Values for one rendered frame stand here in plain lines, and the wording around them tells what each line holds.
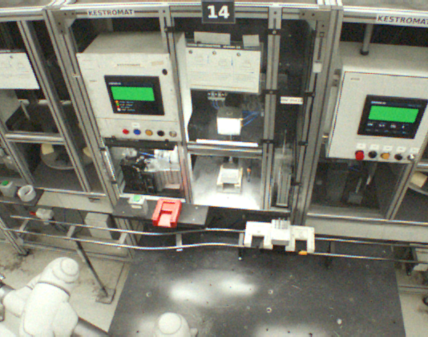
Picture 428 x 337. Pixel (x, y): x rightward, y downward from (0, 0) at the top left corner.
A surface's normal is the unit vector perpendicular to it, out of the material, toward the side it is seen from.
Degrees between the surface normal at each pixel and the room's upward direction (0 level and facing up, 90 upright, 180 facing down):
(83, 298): 0
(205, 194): 0
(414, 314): 0
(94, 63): 90
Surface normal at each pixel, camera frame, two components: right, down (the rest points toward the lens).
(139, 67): -0.16, 0.69
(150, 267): -0.05, -0.71
